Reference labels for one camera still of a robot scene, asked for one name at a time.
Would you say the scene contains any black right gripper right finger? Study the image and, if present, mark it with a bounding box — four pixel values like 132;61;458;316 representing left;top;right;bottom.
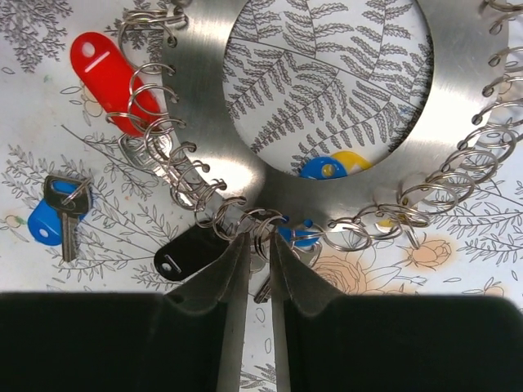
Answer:
270;234;522;391

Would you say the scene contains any blue tag with key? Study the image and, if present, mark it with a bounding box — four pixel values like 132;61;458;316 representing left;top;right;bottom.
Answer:
28;175;92;262

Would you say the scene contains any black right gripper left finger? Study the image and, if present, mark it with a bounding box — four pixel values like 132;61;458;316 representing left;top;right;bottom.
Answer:
1;234;250;391

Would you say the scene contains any red key tag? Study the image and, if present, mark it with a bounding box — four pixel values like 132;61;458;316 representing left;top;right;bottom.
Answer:
69;32;160;136

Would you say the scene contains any black key tag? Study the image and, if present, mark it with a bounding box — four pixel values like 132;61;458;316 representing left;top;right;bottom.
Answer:
154;225;229;282

